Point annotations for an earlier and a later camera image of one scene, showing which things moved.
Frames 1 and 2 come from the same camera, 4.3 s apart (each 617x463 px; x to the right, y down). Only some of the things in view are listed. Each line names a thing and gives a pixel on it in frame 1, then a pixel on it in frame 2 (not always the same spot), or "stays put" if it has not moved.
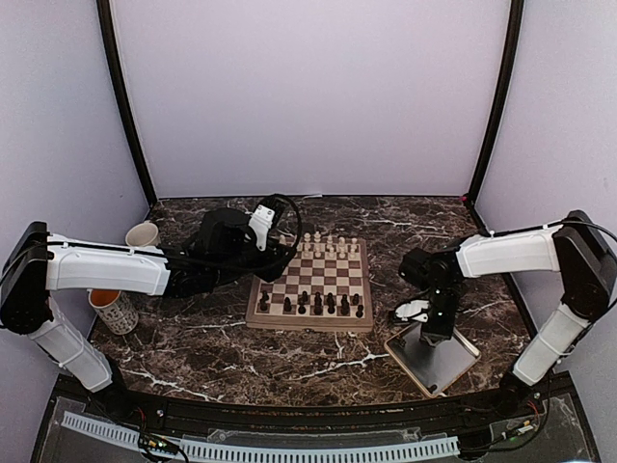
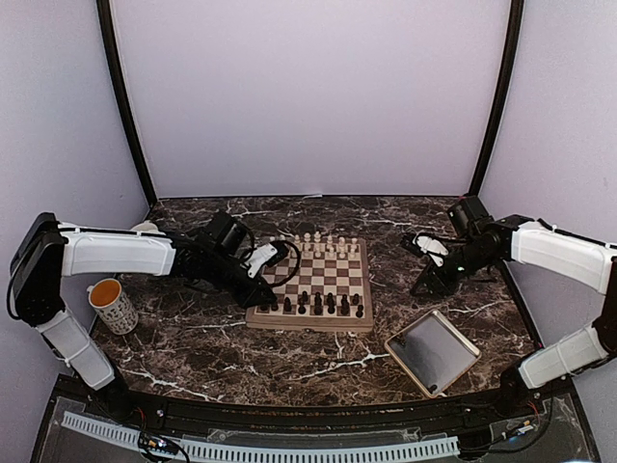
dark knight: [345, 306] stays put
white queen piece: [307, 238] stays put
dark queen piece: [330, 300] stays put
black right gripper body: [445, 301] to [473, 260]
